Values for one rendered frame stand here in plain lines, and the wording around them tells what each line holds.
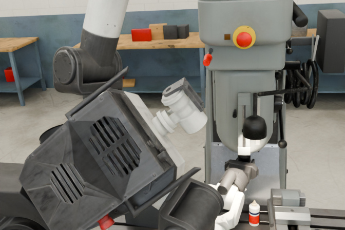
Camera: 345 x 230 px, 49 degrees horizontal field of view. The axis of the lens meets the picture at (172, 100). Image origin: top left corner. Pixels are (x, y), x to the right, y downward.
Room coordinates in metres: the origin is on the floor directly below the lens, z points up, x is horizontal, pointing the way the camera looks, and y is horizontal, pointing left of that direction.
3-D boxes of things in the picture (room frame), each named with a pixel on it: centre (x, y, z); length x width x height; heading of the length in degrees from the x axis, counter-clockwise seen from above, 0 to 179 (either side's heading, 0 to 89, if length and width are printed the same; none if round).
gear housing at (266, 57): (1.26, -0.26, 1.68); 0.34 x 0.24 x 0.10; 168
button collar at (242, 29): (0.99, -0.20, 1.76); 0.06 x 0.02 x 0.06; 78
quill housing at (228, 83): (1.22, -0.25, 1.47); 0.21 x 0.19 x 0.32; 78
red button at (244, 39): (0.97, -0.20, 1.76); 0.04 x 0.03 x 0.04; 78
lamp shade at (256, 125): (1.02, -0.24, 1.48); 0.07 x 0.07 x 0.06
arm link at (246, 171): (1.14, -0.21, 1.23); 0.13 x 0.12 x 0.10; 63
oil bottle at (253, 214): (1.21, -0.29, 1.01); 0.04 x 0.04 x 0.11
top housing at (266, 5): (1.23, -0.25, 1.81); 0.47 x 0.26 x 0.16; 168
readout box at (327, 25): (1.44, -0.64, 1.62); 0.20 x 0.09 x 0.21; 168
